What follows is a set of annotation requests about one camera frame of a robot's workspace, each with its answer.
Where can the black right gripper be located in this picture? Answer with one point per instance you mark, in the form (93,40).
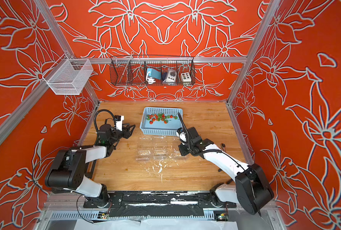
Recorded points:
(181,147)

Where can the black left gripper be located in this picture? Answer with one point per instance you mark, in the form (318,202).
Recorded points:
(126,134)

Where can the clear plastic clamshell container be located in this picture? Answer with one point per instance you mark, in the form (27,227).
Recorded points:
(175,154)

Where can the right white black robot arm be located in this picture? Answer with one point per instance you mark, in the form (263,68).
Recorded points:
(251,191)

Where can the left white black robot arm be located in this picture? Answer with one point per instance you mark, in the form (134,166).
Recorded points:
(69,168)

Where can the metal spoon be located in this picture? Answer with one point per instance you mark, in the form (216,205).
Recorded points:
(223,147)

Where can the light blue perforated plastic basket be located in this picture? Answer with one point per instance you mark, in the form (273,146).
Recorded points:
(158,115)

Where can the clear clamshell container middle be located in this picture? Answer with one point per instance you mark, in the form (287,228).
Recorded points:
(160,154)

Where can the blue white device in basket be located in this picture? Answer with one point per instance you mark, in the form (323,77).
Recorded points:
(152,75)

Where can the white button box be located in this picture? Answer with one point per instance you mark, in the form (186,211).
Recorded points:
(186,78)

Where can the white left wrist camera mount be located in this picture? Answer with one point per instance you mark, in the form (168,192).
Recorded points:
(118,119)

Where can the black wire wall basket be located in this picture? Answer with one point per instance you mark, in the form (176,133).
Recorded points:
(131,70)

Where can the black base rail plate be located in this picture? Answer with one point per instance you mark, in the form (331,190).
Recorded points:
(162,204)

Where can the clear acrylic wall box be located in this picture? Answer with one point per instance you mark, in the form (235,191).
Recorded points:
(69,77)

